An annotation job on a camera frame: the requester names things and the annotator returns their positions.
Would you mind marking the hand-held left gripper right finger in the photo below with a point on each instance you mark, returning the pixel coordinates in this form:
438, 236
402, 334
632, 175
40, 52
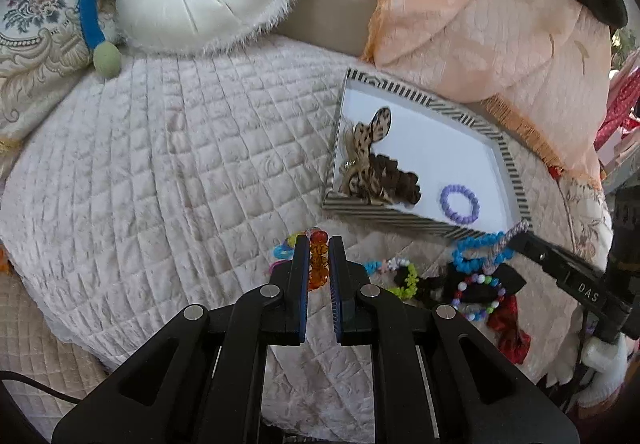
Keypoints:
336, 284

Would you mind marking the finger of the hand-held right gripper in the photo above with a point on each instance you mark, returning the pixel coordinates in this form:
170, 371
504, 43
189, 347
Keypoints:
550, 261

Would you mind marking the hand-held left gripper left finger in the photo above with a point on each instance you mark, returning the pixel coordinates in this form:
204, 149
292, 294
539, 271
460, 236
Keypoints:
301, 284

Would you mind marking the black felt bow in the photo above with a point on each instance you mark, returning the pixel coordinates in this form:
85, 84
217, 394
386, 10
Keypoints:
510, 279

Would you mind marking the red shiny bow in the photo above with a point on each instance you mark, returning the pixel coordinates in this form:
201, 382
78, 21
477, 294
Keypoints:
510, 334

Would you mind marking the striped jewelry tray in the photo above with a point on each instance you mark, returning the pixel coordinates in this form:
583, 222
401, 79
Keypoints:
425, 133

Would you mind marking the embroidered cream cloth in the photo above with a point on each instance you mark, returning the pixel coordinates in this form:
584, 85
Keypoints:
585, 219

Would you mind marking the small red object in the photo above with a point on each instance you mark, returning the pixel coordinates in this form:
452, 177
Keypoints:
555, 171

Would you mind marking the white plush object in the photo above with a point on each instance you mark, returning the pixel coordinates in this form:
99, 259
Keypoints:
605, 369

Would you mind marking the brown scrunchie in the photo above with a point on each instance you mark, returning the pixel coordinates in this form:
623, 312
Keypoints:
400, 179

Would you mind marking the leopard print bow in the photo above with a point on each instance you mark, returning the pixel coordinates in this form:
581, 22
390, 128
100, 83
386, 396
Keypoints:
362, 143

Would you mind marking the red patterned cloth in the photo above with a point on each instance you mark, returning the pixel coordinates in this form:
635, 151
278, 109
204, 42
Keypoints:
622, 98

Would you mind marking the white quilted bedspread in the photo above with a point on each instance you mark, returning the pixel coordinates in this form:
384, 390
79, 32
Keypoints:
175, 173

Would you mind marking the peach fringed blanket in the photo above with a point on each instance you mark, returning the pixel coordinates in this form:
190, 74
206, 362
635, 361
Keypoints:
475, 23

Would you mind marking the beige quilted cover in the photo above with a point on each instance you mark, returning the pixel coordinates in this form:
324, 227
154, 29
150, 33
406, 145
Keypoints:
40, 339

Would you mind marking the blue and green plush toy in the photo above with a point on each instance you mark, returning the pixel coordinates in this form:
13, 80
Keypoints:
90, 8

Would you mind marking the floral embroidered cushion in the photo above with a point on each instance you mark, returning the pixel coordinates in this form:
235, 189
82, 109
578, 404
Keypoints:
40, 48

